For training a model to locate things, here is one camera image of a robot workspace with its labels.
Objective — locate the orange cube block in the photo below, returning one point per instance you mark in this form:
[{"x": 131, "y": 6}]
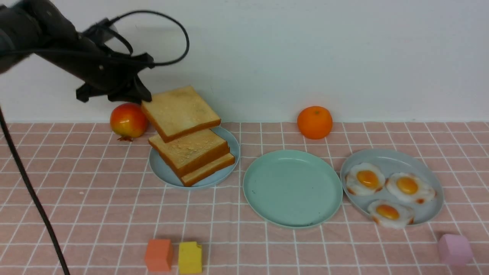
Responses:
[{"x": 159, "y": 255}]

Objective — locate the fried egg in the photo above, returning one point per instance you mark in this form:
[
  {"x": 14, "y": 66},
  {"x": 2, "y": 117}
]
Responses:
[
  {"x": 391, "y": 214},
  {"x": 364, "y": 179},
  {"x": 409, "y": 188}
]

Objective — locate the light blue bread plate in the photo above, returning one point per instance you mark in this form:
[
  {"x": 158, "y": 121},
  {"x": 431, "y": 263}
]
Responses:
[{"x": 164, "y": 173}]

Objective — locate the grey blue egg plate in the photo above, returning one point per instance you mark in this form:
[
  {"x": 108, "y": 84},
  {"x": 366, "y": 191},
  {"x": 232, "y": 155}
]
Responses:
[{"x": 389, "y": 162}]

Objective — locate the green centre plate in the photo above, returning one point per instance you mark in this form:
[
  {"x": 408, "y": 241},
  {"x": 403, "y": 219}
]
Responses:
[{"x": 292, "y": 189}]

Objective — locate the red yellow pomegranate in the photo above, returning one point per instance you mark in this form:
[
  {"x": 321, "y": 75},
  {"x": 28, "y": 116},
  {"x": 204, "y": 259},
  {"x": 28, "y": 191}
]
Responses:
[{"x": 128, "y": 121}]

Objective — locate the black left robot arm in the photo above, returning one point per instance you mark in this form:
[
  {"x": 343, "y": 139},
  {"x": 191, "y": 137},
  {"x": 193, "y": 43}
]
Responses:
[{"x": 38, "y": 27}]

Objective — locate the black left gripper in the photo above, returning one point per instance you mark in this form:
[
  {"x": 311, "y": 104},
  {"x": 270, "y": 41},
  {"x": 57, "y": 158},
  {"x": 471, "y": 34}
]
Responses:
[{"x": 105, "y": 71}]

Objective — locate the yellow notched block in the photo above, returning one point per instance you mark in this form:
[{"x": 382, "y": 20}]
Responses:
[{"x": 190, "y": 258}]

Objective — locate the orange fruit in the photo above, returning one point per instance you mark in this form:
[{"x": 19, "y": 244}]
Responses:
[{"x": 315, "y": 122}]

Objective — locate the pink block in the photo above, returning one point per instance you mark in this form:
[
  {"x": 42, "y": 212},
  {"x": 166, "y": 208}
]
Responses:
[{"x": 454, "y": 250}]

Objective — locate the toast slice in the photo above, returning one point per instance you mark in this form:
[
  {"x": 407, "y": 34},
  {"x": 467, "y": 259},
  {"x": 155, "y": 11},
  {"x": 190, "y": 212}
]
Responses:
[
  {"x": 189, "y": 153},
  {"x": 179, "y": 112},
  {"x": 194, "y": 177}
]

